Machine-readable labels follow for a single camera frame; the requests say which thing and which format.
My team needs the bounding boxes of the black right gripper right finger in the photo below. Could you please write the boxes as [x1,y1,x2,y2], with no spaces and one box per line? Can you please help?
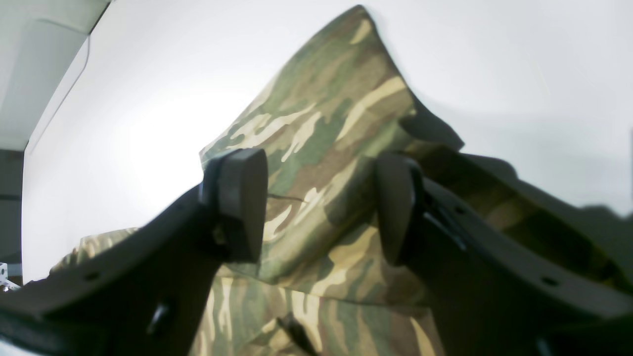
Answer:
[375,152,632,356]

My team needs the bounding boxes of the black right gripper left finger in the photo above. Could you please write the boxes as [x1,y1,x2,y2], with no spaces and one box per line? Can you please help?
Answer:
[1,148,269,356]

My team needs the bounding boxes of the camouflage T-shirt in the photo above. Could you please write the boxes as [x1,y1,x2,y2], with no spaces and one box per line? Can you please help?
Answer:
[49,4,633,356]

